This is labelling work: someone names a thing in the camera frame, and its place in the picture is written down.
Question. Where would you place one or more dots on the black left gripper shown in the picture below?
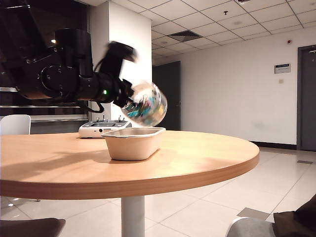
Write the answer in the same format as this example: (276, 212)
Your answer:
(123, 92)

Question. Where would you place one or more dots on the clear plastic clip jar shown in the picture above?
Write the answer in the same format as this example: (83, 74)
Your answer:
(153, 106)

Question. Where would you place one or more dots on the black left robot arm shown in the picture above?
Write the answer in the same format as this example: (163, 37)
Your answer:
(61, 81)

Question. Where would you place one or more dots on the teal binder clip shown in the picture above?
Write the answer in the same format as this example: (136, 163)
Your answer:
(134, 113)

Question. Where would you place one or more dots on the beige rectangular paper bowl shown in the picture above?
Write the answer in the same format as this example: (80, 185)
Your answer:
(133, 148)

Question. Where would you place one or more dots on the white grey remote controller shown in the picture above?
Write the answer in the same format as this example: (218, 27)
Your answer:
(98, 129)

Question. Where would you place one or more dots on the dark double door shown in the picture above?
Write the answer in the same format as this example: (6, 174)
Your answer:
(172, 74)

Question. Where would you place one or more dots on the square ceiling air vent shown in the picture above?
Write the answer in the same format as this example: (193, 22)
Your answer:
(184, 36)

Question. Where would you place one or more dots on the white plastic chair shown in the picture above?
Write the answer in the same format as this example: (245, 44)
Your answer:
(14, 126)

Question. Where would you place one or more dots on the dark brown seat cushion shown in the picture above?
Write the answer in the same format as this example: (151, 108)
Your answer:
(29, 228)

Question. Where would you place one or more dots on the grey floor hatch plate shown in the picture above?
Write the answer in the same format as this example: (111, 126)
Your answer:
(254, 214)

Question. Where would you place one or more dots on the grey rounded chair back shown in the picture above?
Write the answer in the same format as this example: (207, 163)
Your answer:
(249, 229)

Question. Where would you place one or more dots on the red fire alarm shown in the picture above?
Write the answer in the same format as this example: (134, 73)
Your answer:
(289, 41)

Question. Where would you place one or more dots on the metal floor vent grille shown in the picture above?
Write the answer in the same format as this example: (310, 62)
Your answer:
(304, 162)

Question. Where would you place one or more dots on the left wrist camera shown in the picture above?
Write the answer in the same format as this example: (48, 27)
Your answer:
(116, 59)

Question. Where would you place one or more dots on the white table pedestal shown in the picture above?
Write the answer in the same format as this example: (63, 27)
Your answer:
(132, 217)

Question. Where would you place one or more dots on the beige wall light switch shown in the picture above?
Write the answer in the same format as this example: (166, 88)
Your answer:
(281, 81)

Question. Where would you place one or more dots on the white blue wall sign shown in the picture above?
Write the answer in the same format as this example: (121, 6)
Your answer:
(282, 68)

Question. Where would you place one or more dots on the grey door with frame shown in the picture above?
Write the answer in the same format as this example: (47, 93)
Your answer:
(308, 98)

